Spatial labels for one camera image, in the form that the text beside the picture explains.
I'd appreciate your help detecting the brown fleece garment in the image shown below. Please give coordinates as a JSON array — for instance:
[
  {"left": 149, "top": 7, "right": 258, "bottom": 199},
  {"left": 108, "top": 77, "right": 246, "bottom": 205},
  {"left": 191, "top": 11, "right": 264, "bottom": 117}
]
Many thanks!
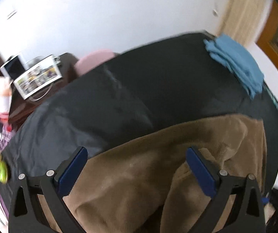
[{"left": 64, "top": 114, "right": 267, "bottom": 232}]

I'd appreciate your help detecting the dark bedside table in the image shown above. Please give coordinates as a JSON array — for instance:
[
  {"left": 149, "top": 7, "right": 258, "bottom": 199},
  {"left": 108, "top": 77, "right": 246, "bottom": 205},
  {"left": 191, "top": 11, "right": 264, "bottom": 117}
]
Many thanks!
[{"left": 8, "top": 53, "right": 78, "bottom": 128}]

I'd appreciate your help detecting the white tablet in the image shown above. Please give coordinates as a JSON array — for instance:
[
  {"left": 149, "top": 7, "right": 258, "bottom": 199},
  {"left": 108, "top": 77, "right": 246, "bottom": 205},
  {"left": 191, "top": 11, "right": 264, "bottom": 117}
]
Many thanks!
[{"left": 0, "top": 55, "right": 27, "bottom": 80}]

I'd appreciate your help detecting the black plastic sheet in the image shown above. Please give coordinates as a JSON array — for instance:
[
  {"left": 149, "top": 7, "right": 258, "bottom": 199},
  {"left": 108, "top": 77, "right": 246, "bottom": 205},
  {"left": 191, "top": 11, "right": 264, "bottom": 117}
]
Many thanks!
[{"left": 0, "top": 33, "right": 278, "bottom": 207}]

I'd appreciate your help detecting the blue folded garment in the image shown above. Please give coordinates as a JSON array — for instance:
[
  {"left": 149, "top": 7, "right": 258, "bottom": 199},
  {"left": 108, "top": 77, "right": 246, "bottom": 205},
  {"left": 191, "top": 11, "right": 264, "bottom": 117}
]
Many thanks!
[{"left": 203, "top": 34, "right": 264, "bottom": 99}]

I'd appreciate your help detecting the pink stool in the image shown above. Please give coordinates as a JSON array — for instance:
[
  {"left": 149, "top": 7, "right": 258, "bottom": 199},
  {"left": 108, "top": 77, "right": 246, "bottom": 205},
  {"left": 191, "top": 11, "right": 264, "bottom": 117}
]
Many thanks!
[{"left": 74, "top": 50, "right": 116, "bottom": 77}]

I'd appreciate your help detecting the beige curtain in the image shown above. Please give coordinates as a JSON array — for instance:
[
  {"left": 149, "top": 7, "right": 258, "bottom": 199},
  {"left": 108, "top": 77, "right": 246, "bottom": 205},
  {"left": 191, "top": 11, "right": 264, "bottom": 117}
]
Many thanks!
[{"left": 217, "top": 0, "right": 273, "bottom": 47}]

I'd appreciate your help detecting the photo collage frame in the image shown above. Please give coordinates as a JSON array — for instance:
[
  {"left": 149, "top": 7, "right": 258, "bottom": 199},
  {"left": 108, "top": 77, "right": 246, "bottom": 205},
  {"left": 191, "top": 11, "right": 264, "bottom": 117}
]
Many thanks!
[{"left": 13, "top": 55, "right": 62, "bottom": 100}]

